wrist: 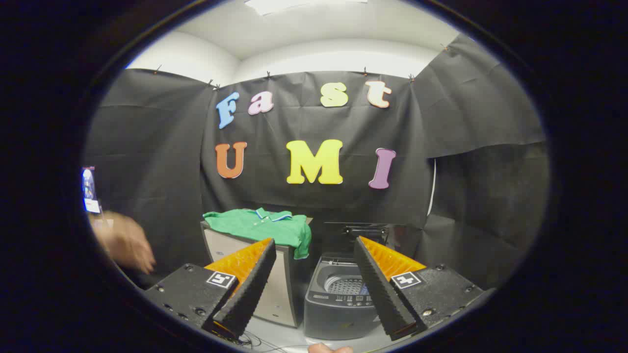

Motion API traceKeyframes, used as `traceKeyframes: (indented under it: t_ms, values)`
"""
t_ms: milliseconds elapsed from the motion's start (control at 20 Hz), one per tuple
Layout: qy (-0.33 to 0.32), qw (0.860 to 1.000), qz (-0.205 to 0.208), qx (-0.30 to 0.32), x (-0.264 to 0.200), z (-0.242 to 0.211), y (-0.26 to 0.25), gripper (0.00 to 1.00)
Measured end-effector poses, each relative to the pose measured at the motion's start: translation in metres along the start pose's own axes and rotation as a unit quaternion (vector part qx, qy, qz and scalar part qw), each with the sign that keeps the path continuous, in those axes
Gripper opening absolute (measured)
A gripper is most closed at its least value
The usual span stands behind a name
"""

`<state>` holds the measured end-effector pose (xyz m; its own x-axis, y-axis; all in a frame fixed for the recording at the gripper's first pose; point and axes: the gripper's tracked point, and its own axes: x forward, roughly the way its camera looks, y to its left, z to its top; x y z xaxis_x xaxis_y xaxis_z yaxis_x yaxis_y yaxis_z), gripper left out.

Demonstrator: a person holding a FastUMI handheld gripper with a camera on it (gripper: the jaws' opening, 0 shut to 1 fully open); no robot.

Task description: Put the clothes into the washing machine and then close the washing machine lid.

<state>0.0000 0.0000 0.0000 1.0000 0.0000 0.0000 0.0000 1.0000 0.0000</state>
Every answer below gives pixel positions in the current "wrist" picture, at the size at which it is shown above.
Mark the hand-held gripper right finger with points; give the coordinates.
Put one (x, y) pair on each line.
(380, 289)

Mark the ceiling light panel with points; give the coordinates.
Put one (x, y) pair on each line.
(294, 5)

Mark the grey washing machine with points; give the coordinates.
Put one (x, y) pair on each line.
(328, 314)

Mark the grey cabinet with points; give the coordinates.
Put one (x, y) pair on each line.
(285, 294)

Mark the black backdrop cloth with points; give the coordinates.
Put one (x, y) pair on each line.
(294, 122)

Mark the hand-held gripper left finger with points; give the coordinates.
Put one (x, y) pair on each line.
(252, 289)

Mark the green polo shirt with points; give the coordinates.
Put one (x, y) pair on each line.
(255, 226)

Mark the dark washing machine lid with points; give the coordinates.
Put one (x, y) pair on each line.
(343, 240)

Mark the phone with lit screen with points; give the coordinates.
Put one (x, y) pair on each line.
(90, 189)

